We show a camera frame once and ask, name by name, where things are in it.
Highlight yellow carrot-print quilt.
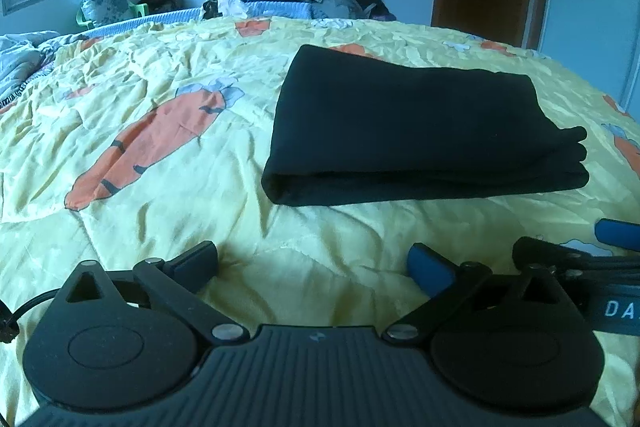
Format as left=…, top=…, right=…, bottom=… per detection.
left=0, top=17, right=640, bottom=427

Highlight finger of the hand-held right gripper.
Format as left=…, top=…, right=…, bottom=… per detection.
left=594, top=217, right=640, bottom=254
left=512, top=236, right=640, bottom=289

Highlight black pants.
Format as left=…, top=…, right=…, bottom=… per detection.
left=260, top=44, right=590, bottom=208

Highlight blue bed sheet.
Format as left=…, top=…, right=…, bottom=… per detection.
left=97, top=1, right=322, bottom=36

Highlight green plastic chair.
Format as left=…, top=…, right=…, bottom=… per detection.
left=75, top=2, right=151, bottom=30

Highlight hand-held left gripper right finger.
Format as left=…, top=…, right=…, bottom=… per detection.
left=381, top=242, right=568, bottom=344

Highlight grey rumpled duvet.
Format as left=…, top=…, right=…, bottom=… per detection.
left=0, top=31, right=77, bottom=108

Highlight black cable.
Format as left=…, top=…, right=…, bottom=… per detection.
left=0, top=294, right=52, bottom=346

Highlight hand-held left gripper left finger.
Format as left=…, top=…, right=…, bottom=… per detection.
left=60, top=240, right=251, bottom=349

